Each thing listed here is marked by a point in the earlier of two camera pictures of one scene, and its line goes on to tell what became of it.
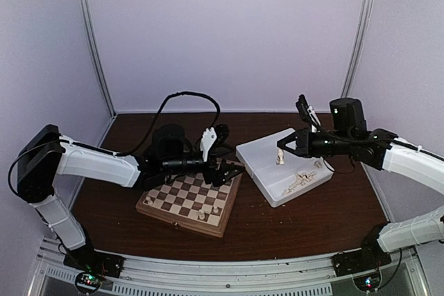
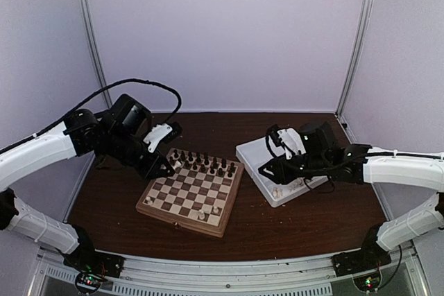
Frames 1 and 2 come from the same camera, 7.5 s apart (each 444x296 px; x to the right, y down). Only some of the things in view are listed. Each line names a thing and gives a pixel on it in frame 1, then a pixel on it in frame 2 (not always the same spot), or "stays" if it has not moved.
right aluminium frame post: (363, 30) stays
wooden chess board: (187, 200) stays
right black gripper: (304, 144) to (281, 175)
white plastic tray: (282, 175) stays
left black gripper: (218, 177) to (150, 171)
